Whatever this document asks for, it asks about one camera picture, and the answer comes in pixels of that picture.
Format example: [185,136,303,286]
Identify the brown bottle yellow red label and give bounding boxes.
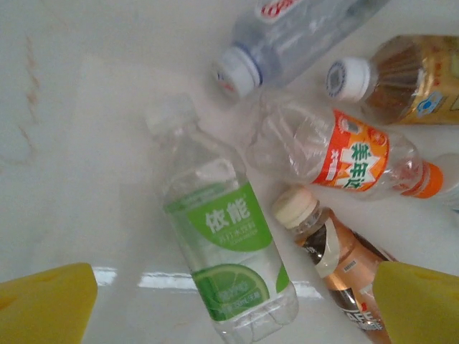
[325,34,459,126]

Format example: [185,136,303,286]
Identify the clear bottle green lime label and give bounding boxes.
[144,93,301,344]

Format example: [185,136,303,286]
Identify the peach brown bottle cream cap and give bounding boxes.
[271,186,397,344]

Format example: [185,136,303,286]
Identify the clear bottle orange label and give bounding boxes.
[245,92,445,202]

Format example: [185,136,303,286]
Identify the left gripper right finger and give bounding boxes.
[372,260,459,344]

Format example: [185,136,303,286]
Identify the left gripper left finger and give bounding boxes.
[0,262,98,344]

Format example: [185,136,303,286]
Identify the clear Ganten water bottle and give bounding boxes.
[209,0,392,103]

